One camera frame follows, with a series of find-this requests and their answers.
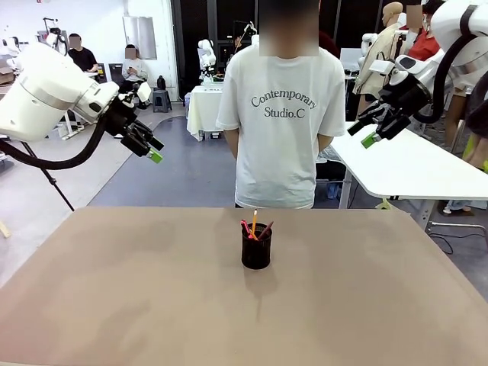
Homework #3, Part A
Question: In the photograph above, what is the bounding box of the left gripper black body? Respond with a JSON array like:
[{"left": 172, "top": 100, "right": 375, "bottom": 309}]
[{"left": 101, "top": 92, "right": 139, "bottom": 139}]

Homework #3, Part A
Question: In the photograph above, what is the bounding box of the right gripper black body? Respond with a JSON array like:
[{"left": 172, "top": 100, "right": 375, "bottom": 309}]
[{"left": 382, "top": 82, "right": 435, "bottom": 116}]

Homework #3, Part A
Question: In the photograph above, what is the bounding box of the person's left forearm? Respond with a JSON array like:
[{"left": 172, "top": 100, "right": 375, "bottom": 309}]
[{"left": 315, "top": 132, "right": 333, "bottom": 154}]

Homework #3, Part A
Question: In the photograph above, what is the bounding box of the person's right forearm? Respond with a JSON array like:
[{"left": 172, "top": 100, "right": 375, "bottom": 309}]
[{"left": 224, "top": 128, "right": 241, "bottom": 160}]

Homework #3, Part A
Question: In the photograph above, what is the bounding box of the black mesh pen holder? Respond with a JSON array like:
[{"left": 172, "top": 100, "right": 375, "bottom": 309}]
[{"left": 241, "top": 223, "right": 272, "bottom": 271}]

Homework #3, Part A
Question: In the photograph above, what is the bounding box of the grey plastic stool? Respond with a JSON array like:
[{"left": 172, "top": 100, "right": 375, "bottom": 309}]
[{"left": 152, "top": 88, "right": 173, "bottom": 114}]

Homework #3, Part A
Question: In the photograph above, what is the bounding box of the seated person in white top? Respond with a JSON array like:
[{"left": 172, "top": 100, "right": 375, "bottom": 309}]
[{"left": 120, "top": 44, "right": 153, "bottom": 111}]

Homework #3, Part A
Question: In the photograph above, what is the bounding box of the white work table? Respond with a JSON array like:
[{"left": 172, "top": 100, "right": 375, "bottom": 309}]
[{"left": 328, "top": 120, "right": 488, "bottom": 233}]

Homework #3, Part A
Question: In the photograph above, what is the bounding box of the clear plastic bag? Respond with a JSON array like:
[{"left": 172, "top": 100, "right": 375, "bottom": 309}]
[{"left": 315, "top": 147, "right": 345, "bottom": 165}]

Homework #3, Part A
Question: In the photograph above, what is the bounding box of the person in red top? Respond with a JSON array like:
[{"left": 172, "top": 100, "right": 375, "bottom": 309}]
[{"left": 403, "top": 3, "right": 444, "bottom": 65}]

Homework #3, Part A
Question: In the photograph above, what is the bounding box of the table with cream cloth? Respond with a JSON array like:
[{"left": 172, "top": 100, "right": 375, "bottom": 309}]
[{"left": 185, "top": 85, "right": 226, "bottom": 143}]

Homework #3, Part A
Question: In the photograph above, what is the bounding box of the white monitor back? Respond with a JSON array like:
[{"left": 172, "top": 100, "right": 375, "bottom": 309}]
[{"left": 338, "top": 47, "right": 364, "bottom": 72}]

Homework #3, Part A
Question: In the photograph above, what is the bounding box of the mannequin in beige coat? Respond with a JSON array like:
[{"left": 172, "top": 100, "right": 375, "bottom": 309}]
[{"left": 352, "top": 1, "right": 406, "bottom": 97}]

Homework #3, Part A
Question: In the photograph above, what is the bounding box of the seated person in black shirt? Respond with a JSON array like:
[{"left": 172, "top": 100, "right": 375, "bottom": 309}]
[{"left": 66, "top": 33, "right": 101, "bottom": 74}]

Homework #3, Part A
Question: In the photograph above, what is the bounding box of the person in dark clothes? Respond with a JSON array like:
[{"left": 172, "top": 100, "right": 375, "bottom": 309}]
[{"left": 465, "top": 71, "right": 488, "bottom": 171}]

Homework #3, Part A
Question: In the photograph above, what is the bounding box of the mannequin in dark red garment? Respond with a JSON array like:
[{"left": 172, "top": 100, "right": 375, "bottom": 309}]
[{"left": 318, "top": 30, "right": 341, "bottom": 59}]

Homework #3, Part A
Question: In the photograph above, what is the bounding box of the black tripod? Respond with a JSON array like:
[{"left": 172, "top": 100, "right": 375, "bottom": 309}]
[{"left": 21, "top": 141, "right": 76, "bottom": 213}]

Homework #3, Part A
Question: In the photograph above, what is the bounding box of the person in white T-shirt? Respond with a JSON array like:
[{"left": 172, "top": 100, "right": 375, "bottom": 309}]
[{"left": 215, "top": 0, "right": 348, "bottom": 210}]

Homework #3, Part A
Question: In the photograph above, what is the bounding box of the small white background robot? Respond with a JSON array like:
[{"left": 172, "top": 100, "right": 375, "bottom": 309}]
[{"left": 197, "top": 37, "right": 219, "bottom": 84}]

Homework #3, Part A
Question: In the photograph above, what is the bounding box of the background robot with red parts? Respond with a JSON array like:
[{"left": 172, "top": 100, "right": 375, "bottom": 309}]
[{"left": 41, "top": 16, "right": 69, "bottom": 58}]

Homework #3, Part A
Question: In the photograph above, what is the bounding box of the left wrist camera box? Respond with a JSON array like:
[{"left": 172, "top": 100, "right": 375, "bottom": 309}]
[{"left": 134, "top": 81, "right": 153, "bottom": 103}]

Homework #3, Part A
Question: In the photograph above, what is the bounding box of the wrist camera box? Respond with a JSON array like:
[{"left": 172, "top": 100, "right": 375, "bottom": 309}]
[
  {"left": 368, "top": 59, "right": 394, "bottom": 76},
  {"left": 134, "top": 81, "right": 153, "bottom": 103}
]

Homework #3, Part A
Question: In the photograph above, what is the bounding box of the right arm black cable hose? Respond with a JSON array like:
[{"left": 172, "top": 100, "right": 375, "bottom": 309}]
[{"left": 411, "top": 35, "right": 480, "bottom": 124}]

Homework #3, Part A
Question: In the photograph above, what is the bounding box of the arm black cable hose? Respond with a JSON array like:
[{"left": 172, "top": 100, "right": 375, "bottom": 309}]
[
  {"left": 0, "top": 118, "right": 108, "bottom": 172},
  {"left": 411, "top": 35, "right": 480, "bottom": 124}
]

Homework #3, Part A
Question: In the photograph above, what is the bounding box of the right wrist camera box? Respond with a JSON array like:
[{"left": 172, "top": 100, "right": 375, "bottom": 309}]
[{"left": 368, "top": 59, "right": 394, "bottom": 76}]

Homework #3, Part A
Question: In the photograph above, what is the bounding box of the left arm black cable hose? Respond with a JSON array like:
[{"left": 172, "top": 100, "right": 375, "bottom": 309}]
[{"left": 0, "top": 118, "right": 108, "bottom": 172}]

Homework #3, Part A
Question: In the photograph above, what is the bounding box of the white wall panel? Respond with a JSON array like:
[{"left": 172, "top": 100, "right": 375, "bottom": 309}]
[{"left": 122, "top": 15, "right": 158, "bottom": 61}]

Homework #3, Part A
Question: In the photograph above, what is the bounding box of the black floor cable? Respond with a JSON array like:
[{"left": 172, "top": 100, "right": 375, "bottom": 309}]
[{"left": 429, "top": 227, "right": 455, "bottom": 255}]

